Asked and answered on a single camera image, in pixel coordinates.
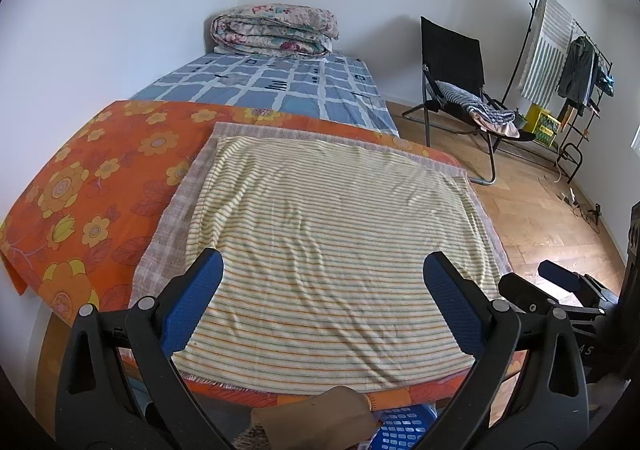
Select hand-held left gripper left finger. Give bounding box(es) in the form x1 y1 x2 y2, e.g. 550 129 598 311
55 247 236 450

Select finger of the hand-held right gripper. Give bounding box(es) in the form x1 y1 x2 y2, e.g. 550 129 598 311
497 272 558 317
537 260 621 311

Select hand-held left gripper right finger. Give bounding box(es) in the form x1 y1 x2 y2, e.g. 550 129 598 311
410 251 591 450

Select blue plastic basket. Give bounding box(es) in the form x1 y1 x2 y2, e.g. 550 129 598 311
367 405 441 450

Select grey checked cloth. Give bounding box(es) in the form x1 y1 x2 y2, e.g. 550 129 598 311
131 121 513 393

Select yellow striped towel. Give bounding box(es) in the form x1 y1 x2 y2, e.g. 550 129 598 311
177 135 503 393

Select yellow plastic crate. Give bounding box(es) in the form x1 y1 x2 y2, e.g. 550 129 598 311
525 104 561 147

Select beige cloth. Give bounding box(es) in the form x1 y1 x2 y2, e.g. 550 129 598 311
470 110 521 139

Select tan cloth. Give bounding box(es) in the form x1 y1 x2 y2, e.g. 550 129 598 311
235 385 381 450

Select orange floral sheet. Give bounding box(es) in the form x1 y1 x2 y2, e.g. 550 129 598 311
0 100 531 411

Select blue checked cloth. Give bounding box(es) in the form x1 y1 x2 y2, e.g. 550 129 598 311
437 82 517 127

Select teal hanging clothes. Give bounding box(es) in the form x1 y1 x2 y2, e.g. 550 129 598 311
592 52 617 98

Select dark hanging jacket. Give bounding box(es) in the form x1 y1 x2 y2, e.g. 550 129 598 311
556 34 598 105

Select hanging striped towel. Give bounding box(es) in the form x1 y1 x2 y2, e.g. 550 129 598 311
520 0 575 108

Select blue plaid sheet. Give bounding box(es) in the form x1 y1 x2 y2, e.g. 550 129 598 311
131 52 401 138

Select black folding chair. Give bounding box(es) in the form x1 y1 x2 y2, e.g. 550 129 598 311
402 16 538 185

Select folded floral quilt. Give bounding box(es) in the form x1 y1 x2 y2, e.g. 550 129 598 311
210 4 340 55

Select tangled cables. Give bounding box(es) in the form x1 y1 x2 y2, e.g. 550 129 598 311
540 172 603 233

